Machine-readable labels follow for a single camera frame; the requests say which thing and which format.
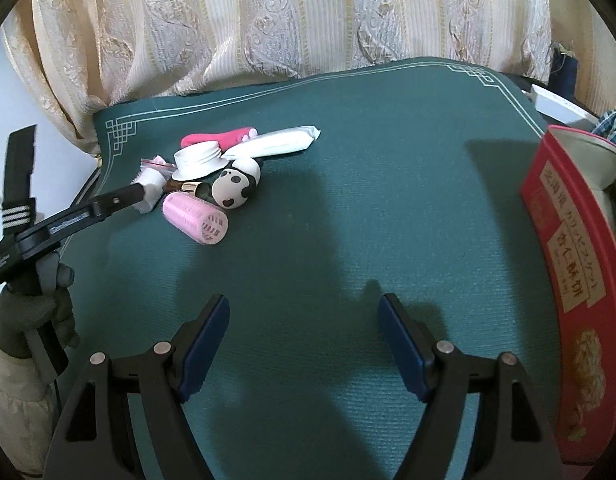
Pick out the person's left forearm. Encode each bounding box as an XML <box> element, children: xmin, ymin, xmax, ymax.
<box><xmin>0</xmin><ymin>330</ymin><xmax>56</xmax><ymax>476</ymax></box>

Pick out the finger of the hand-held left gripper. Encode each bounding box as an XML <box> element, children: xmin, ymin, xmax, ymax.
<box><xmin>93</xmin><ymin>183</ymin><xmax>146</xmax><ymax>221</ymax></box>

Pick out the red cardboard box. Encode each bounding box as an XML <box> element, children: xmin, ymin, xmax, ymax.
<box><xmin>520</xmin><ymin>124</ymin><xmax>616</xmax><ymax>466</ymax></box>

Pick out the white flat box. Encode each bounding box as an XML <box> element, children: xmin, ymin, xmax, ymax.
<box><xmin>530</xmin><ymin>85</ymin><xmax>596</xmax><ymax>126</ymax></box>

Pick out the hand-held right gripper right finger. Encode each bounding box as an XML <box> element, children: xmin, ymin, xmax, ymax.
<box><xmin>377</xmin><ymin>292</ymin><xmax>563</xmax><ymax>480</ymax></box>

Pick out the dark blue bottle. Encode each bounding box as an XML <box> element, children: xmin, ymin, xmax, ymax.
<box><xmin>550</xmin><ymin>42</ymin><xmax>578</xmax><ymax>96</ymax></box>

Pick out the white plastic lid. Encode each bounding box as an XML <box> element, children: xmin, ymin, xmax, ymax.
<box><xmin>173</xmin><ymin>141</ymin><xmax>231</xmax><ymax>180</ymax></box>

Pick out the large pink hair roller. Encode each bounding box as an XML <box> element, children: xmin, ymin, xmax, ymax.
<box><xmin>162</xmin><ymin>192</ymin><xmax>229</xmax><ymax>246</ymax></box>

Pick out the cream patterned curtain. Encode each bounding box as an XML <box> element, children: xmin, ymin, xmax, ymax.
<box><xmin>3</xmin><ymin>0</ymin><xmax>616</xmax><ymax>156</ymax></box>

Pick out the green table mat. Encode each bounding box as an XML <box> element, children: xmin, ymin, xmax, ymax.
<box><xmin>90</xmin><ymin>57</ymin><xmax>563</xmax><ymax>480</ymax></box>

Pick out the plaid cloth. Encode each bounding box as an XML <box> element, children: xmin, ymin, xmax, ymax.
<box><xmin>590</xmin><ymin>110</ymin><xmax>616</xmax><ymax>153</ymax></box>

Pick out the person's left hand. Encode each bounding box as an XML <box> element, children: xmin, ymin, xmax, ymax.
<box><xmin>0</xmin><ymin>262</ymin><xmax>81</xmax><ymax>361</ymax></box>

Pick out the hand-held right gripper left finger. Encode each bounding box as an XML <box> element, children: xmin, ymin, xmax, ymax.
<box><xmin>47</xmin><ymin>294</ymin><xmax>232</xmax><ymax>480</ymax></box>

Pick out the panda toy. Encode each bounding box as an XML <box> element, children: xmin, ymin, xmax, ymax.
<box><xmin>211</xmin><ymin>157</ymin><xmax>262</xmax><ymax>209</ymax></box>

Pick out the small glass bottle gold cap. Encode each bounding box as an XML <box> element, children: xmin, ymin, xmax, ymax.
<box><xmin>165</xmin><ymin>180</ymin><xmax>213</xmax><ymax>199</ymax></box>

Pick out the white paper packet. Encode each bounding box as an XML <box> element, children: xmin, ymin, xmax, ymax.
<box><xmin>134</xmin><ymin>169</ymin><xmax>169</xmax><ymax>213</ymax></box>

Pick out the small clear zip bag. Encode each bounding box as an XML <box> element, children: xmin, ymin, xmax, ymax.
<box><xmin>140</xmin><ymin>156</ymin><xmax>173</xmax><ymax>177</ymax></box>

